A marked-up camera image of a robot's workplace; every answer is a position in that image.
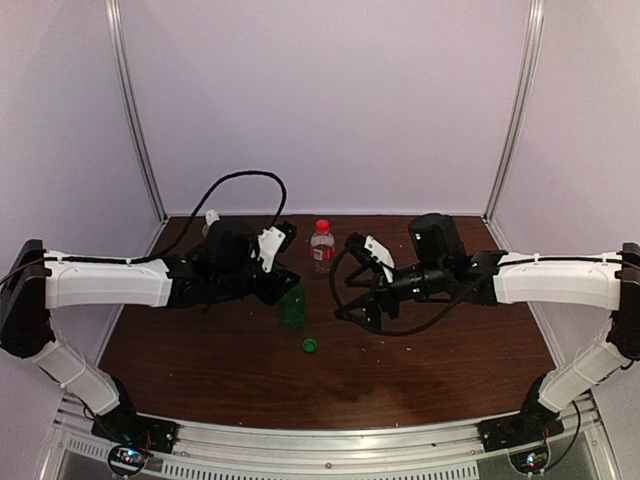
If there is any left black braided cable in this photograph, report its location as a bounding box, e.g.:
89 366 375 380
0 170 289 291

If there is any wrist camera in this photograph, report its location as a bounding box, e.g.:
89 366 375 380
345 233 396 283
255 221 298 273

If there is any right aluminium frame post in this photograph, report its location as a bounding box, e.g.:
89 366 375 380
483 0 545 224

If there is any clear bottle red label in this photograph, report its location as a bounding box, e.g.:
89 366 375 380
309 227 336 274

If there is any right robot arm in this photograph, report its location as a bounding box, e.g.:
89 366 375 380
334 213 639 442

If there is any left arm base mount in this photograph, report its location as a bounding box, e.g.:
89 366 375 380
91 378 178 454

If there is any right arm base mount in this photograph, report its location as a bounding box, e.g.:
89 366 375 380
478 376 564 452

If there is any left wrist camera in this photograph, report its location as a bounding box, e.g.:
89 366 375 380
255 221 298 273

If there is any clear bottle white cap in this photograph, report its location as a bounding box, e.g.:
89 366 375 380
202 209 220 238

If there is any aluminium front rail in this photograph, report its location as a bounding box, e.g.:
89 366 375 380
36 410 619 479

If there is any black braided cable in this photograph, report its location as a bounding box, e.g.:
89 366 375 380
327 244 501 337
0 170 289 291

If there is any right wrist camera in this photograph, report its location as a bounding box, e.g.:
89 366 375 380
345 233 396 283

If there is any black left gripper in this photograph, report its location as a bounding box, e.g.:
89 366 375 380
214 259 300 306

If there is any green bottle cap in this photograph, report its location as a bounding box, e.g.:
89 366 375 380
302 338 318 354

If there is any aluminium frame post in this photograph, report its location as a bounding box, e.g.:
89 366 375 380
104 0 168 223
483 0 545 224

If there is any green plastic bottle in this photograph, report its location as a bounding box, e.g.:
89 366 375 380
278 284 307 330

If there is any right black braided cable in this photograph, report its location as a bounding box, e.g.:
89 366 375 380
327 244 501 337

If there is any red bottle cap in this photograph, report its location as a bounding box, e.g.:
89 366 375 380
315 219 330 234

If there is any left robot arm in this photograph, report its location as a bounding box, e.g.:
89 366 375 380
1 218 300 444

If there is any left aluminium frame post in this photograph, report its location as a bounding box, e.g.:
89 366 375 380
104 0 168 223

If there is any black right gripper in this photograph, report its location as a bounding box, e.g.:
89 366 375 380
335 259 450 330

